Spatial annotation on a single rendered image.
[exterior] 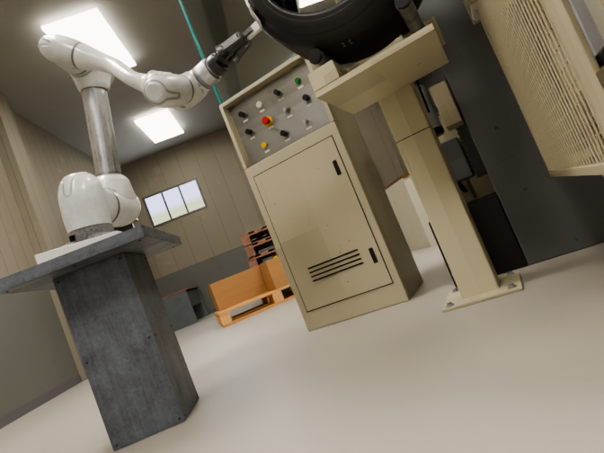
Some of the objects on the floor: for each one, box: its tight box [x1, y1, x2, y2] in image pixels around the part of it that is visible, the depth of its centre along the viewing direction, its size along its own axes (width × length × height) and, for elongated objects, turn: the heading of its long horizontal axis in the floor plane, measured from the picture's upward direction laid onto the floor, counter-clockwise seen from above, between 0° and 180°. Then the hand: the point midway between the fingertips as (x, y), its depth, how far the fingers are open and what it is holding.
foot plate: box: [441, 271, 523, 313], centre depth 154 cm, size 27×27×2 cm
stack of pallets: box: [240, 226, 292, 291], centre depth 637 cm, size 134×96×95 cm
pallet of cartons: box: [208, 256, 295, 328], centre depth 492 cm, size 131×90×47 cm
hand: (253, 29), depth 144 cm, fingers closed
